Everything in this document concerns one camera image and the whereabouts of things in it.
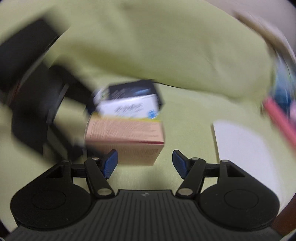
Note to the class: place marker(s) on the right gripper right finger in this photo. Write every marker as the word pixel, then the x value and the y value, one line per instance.
pixel 191 171

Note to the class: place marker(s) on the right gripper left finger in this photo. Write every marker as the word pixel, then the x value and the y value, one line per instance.
pixel 98 171

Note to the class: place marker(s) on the black product box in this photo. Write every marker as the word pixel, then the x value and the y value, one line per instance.
pixel 136 88

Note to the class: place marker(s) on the white blue medicine box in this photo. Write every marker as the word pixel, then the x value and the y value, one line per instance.
pixel 141 107

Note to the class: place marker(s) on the white plastic bin lid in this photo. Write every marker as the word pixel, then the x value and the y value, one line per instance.
pixel 248 150

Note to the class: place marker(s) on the pink folded towel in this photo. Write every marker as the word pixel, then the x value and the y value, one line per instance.
pixel 280 120

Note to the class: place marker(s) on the green sofa cover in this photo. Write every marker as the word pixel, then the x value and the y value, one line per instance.
pixel 208 66

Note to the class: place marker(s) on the navy patterned folded cloth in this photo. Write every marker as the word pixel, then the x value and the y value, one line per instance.
pixel 283 90

